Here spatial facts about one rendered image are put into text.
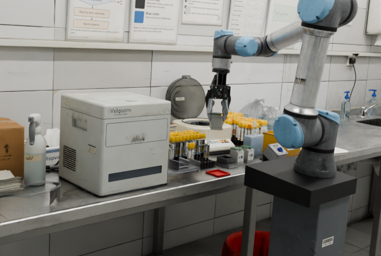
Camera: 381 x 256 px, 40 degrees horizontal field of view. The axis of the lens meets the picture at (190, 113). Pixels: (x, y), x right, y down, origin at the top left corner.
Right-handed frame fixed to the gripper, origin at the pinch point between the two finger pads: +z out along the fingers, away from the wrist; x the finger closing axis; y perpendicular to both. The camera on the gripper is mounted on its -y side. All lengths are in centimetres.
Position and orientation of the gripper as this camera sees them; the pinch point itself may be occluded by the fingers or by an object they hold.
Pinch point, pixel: (216, 118)
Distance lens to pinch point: 210.4
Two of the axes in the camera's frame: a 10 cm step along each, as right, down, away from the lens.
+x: 9.9, 0.5, 1.1
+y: 1.0, 1.6, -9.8
